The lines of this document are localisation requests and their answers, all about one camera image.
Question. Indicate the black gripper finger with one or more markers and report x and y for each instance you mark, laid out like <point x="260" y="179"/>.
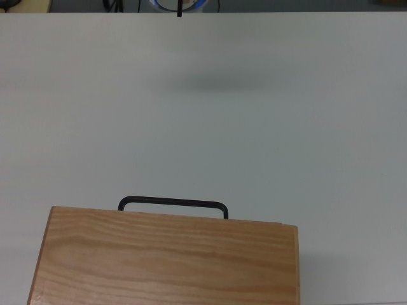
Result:
<point x="179" y="9"/>

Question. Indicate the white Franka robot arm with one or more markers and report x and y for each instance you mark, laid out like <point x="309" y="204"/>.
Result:
<point x="194" y="7"/>

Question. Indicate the wooden two-drawer cabinet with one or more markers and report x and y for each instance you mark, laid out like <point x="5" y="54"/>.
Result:
<point x="165" y="260"/>

